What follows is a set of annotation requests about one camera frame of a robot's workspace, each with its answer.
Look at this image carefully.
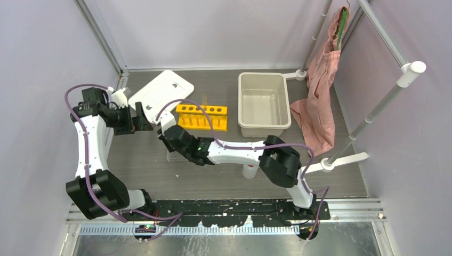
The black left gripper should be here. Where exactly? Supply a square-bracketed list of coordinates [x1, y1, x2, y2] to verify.
[106, 102, 152, 135]

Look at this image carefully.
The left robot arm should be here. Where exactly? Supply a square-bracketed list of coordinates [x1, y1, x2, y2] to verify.
[64, 84, 156, 222]

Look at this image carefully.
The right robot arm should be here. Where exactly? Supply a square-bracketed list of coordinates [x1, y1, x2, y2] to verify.
[157, 125, 317, 219]

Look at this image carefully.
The clear acrylic tube tray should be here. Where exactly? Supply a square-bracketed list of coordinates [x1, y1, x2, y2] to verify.
[166, 151, 187, 162]

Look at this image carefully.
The yellow test tube rack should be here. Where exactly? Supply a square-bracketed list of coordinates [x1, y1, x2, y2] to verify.
[176, 104, 228, 132]

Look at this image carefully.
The white red wash bottle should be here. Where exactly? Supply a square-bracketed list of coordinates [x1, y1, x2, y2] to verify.
[242, 164, 259, 179]

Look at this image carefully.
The beige plastic bin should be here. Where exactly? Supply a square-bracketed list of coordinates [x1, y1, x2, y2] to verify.
[238, 72, 292, 138]

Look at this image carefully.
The pink cloth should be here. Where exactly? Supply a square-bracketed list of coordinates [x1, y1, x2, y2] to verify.
[290, 6, 351, 156]

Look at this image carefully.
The green clothes hanger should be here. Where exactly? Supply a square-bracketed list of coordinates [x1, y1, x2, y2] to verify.
[335, 7, 349, 50]

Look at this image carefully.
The white garment rack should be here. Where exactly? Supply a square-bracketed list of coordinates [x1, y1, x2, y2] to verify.
[284, 0, 427, 174]

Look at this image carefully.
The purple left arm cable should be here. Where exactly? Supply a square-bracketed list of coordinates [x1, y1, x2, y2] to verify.
[64, 83, 183, 242]

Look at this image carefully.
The aluminium frame rail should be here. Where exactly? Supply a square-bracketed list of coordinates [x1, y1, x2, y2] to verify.
[66, 198, 387, 236]

